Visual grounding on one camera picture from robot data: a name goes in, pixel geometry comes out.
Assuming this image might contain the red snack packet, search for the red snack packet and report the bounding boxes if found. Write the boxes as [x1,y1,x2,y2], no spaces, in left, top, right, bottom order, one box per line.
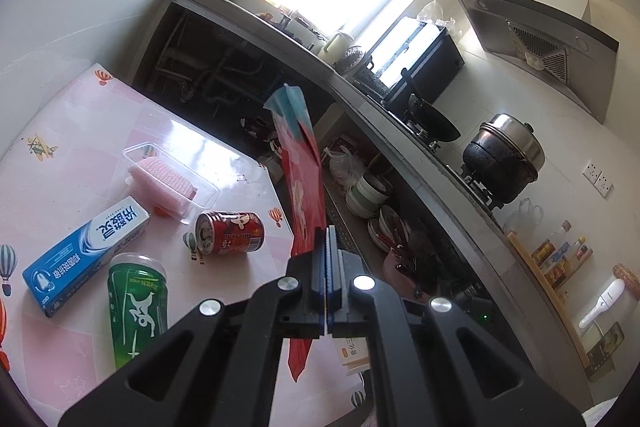
[263,84,331,383]

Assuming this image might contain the pink sponge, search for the pink sponge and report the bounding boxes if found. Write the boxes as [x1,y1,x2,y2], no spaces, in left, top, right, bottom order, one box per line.
[127,157,198,220]

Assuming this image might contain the white kettle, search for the white kettle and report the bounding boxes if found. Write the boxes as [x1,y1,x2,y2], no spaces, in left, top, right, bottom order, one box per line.
[320,31,357,68]

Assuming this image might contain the stack of plates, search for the stack of plates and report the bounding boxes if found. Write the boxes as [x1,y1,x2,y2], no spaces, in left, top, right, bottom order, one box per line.
[367,204,418,253]

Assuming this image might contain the green drink can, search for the green drink can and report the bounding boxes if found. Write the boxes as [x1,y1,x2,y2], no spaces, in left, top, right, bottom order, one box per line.
[107,252,168,370]

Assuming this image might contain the concrete kitchen counter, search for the concrete kitchen counter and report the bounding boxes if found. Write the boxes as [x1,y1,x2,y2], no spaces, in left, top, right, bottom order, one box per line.
[165,0,591,408]

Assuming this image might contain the black countertop oven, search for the black countertop oven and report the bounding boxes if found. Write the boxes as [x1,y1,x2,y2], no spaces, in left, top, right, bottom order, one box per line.
[367,18,466,108]

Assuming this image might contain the clear plastic tray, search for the clear plastic tray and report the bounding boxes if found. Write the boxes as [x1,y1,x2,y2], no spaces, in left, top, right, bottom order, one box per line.
[122,142,221,228]

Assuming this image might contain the steel range hood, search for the steel range hood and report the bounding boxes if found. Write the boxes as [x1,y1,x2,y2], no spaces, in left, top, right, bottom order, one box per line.
[451,0,620,124]

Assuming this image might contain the pink basin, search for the pink basin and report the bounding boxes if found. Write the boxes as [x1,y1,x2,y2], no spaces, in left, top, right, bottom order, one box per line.
[382,252,426,298]

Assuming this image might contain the stack of white bowls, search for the stack of white bowls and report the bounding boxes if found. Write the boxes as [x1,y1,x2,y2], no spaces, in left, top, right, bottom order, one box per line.
[345,172,393,220]

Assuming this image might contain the gas stove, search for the gas stove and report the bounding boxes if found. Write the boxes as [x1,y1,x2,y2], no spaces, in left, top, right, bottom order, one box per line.
[380,117,506,210]

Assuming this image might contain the wall socket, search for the wall socket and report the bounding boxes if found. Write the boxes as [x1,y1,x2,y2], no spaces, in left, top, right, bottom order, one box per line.
[582,159,615,198]

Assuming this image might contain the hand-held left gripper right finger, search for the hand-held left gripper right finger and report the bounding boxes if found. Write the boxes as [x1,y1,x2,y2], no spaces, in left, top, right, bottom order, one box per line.
[326,227,586,427]

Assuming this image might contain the pile of dark utensils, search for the pile of dark utensils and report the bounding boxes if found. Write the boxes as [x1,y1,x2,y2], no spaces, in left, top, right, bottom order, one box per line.
[395,227,451,278]

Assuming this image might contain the black wok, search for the black wok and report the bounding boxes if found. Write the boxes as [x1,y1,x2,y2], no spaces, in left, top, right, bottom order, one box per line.
[400,68,462,142]

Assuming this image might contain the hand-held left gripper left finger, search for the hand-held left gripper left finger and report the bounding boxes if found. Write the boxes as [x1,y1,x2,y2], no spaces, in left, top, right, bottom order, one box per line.
[59,229,328,427]

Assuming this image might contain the small white orange carton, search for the small white orange carton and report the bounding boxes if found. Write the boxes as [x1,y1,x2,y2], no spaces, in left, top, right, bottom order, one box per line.
[334,336,372,375]

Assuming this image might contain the blue white toothpaste box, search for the blue white toothpaste box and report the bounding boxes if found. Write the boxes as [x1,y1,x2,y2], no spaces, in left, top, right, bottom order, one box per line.
[22,196,151,319]

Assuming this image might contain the row of seasoning bottles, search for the row of seasoning bottles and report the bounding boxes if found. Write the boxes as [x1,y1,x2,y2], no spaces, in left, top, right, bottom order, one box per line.
[530,219,594,292]

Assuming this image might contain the sink drain pipes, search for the sink drain pipes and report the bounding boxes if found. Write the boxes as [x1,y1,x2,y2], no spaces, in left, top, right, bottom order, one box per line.
[155,14,281,108]

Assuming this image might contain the red drink can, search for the red drink can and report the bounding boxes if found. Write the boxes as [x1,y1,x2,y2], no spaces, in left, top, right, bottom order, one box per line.
[195,211,265,255]

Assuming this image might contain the white handheld device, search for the white handheld device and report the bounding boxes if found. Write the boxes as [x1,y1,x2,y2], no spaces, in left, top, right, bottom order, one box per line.
[579,278,627,330]

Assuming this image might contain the steel pot with lid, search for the steel pot with lid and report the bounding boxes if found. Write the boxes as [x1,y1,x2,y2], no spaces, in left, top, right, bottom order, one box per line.
[461,113,546,202]

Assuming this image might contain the white plastic bag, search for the white plastic bag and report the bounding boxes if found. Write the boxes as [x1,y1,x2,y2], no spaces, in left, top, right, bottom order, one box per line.
[327,147,368,185]

